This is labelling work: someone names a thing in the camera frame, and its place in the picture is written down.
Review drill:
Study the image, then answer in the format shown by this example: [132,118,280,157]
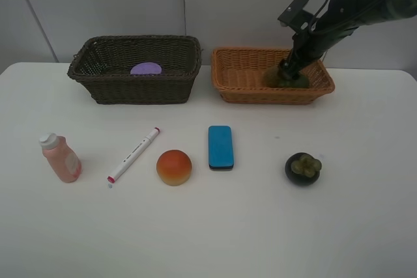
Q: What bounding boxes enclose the blue whiteboard eraser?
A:
[208,126,235,171]

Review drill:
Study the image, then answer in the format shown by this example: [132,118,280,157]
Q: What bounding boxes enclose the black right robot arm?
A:
[278,0,416,80]

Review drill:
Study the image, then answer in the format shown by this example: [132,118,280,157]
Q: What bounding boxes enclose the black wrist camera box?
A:
[278,0,313,33]

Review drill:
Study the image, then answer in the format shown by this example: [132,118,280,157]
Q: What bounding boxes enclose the dark purple mangosteen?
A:
[284,152,323,187]

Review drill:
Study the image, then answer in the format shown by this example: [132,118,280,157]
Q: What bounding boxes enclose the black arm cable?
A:
[304,0,417,35]

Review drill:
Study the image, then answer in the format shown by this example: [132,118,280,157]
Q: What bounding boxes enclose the dark brown wicker basket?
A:
[67,35,201,105]

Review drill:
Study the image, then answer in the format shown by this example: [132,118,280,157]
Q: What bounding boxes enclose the white marker red caps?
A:
[107,128,160,184]

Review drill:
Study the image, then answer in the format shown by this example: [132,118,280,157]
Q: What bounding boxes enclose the green lime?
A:
[278,75,309,89]

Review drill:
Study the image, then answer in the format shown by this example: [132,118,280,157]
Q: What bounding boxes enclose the brown kiwi fruit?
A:
[263,64,284,88]

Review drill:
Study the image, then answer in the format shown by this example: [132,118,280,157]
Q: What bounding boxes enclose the purple lidded round container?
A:
[130,62,162,76]

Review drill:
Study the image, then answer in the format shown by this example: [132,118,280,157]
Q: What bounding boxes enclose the orange round bread bun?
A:
[156,150,192,186]

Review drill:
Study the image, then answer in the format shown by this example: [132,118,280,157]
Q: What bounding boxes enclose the pink bottle white cap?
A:
[39,133,82,183]

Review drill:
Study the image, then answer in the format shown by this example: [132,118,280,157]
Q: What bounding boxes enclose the orange wicker basket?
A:
[211,48,335,105]

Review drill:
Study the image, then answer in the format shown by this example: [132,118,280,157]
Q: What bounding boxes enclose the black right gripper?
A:
[279,27,354,80]

